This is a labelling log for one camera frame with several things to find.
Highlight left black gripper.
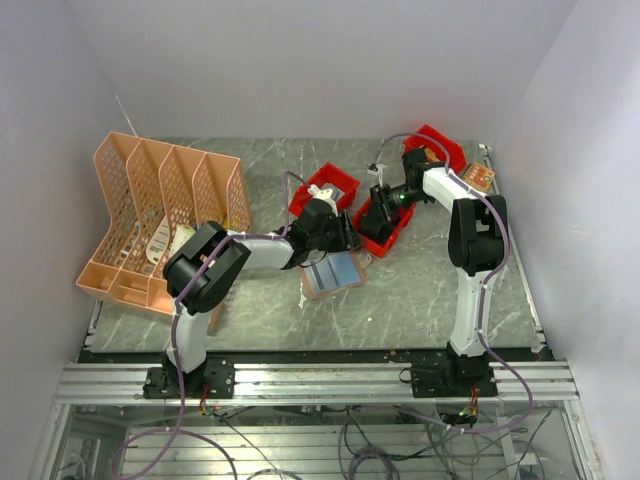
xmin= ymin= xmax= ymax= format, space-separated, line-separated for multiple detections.
xmin=309 ymin=210 xmax=365 ymax=253

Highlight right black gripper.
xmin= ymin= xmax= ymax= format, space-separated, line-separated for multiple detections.
xmin=361 ymin=183 xmax=430 ymax=230

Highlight red bin front pair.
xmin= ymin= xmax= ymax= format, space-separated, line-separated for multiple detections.
xmin=352 ymin=199 xmax=416 ymax=259

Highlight red bin pair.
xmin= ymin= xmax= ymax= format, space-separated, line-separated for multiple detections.
xmin=352 ymin=199 xmax=416 ymax=259
xmin=403 ymin=125 xmax=467 ymax=174

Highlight brown leather card holder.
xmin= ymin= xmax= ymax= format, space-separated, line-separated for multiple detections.
xmin=300 ymin=250 xmax=372 ymax=300

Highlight white credit card stack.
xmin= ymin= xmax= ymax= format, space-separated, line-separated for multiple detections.
xmin=322 ymin=183 xmax=344 ymax=203

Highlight magnetic stripe card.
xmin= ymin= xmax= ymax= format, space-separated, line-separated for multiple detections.
xmin=305 ymin=259 xmax=339 ymax=295

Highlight red bin with cards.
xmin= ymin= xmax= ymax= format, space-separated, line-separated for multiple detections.
xmin=289 ymin=162 xmax=360 ymax=216

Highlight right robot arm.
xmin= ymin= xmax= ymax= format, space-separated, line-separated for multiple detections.
xmin=355 ymin=148 xmax=509 ymax=398

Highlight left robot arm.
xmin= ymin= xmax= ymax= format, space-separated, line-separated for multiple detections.
xmin=163 ymin=199 xmax=361 ymax=397

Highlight white ruler card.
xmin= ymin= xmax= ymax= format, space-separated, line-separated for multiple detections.
xmin=145 ymin=217 xmax=170 ymax=265

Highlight red bin rear pair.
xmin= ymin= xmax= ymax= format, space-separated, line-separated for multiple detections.
xmin=403 ymin=125 xmax=467 ymax=174

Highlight orange spiral notepad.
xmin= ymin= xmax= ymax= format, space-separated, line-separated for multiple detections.
xmin=462 ymin=162 xmax=496 ymax=193

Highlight green white carton box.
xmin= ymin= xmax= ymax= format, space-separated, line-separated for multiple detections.
xmin=171 ymin=225 xmax=196 ymax=252

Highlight peach file organizer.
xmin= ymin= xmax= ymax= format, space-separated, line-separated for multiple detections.
xmin=76 ymin=132 xmax=253 ymax=315

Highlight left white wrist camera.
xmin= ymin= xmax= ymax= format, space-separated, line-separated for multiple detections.
xmin=307 ymin=184 xmax=338 ymax=211

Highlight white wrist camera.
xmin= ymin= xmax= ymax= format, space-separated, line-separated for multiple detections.
xmin=367 ymin=163 xmax=387 ymax=185
xmin=307 ymin=184 xmax=338 ymax=211

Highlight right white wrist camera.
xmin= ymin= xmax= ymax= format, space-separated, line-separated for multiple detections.
xmin=367 ymin=163 xmax=387 ymax=185

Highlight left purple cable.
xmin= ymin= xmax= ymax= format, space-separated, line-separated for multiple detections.
xmin=109 ymin=170 xmax=314 ymax=480

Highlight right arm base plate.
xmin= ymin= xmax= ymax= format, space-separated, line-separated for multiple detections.
xmin=398 ymin=363 xmax=498 ymax=399

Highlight aluminium rail frame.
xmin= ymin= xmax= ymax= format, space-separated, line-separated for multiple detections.
xmin=54 ymin=361 xmax=579 ymax=407

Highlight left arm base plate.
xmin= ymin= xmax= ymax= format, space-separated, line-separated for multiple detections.
xmin=143 ymin=359 xmax=235 ymax=400

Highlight loose floor cables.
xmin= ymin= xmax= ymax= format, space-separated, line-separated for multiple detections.
xmin=199 ymin=399 xmax=551 ymax=480

